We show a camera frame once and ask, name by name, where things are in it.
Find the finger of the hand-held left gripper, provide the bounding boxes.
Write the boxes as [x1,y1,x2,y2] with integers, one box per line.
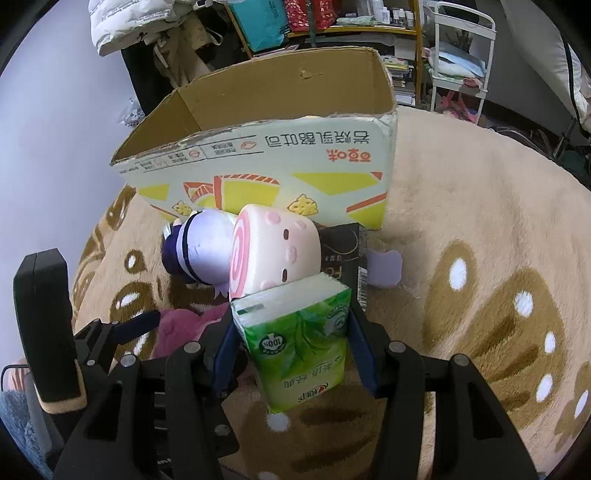
[74,311,161,370]

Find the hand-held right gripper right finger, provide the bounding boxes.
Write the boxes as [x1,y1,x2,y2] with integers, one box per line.
[345,302,539,480]

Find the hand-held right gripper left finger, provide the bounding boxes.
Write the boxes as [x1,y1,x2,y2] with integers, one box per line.
[54,305,246,480]

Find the pink plush toy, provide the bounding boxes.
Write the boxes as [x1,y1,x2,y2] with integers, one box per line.
[151,307,229,361]

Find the green tissue pack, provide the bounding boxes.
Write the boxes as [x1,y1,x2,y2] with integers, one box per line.
[230,272,354,415]

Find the clear pouch with purple sponge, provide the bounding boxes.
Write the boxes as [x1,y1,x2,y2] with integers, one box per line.
[356,248,403,306]

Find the purple and white plush doll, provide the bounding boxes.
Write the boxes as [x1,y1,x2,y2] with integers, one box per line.
[161,209,237,298]

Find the black tissue pack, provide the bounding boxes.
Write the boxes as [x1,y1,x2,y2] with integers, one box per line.
[318,224,369,308]

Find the pink swirl cake roll plush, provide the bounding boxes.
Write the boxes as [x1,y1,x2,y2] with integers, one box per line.
[228,203,322,300]

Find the printed cardboard box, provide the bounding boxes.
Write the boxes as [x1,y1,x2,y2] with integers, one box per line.
[110,46,399,232]

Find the person's blue fleece clothing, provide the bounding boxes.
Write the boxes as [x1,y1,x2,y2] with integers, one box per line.
[0,391,54,480]

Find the beige patterned rug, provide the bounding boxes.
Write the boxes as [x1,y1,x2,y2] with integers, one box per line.
[69,106,591,480]

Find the plastic bag with small items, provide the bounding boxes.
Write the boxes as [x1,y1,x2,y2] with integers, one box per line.
[117,97,145,126]

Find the black garment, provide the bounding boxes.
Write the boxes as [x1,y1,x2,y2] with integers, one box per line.
[121,41,163,114]

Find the beige coat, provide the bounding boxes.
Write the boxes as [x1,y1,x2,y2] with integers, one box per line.
[154,18,253,89]

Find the pile of books and papers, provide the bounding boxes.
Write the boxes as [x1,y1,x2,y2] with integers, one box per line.
[381,54,417,110]

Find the white rolling cart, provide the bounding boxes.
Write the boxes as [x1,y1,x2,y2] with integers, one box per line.
[428,1,498,124]

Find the white puffer jacket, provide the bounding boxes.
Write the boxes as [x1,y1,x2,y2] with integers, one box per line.
[90,0,180,57]

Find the wooden shelf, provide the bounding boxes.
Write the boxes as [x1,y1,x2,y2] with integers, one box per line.
[222,0,435,112]

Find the teal paper bag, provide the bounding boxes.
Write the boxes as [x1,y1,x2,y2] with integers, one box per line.
[229,0,290,53]

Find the green pole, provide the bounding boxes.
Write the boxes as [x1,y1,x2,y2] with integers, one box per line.
[307,0,325,47]

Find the group of small bottles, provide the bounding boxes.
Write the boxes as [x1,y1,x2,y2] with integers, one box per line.
[368,0,422,27]

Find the red gift bag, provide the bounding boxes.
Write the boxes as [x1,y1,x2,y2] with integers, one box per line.
[283,0,336,33]

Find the white softbox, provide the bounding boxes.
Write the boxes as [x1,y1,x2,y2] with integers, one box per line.
[501,0,591,136]

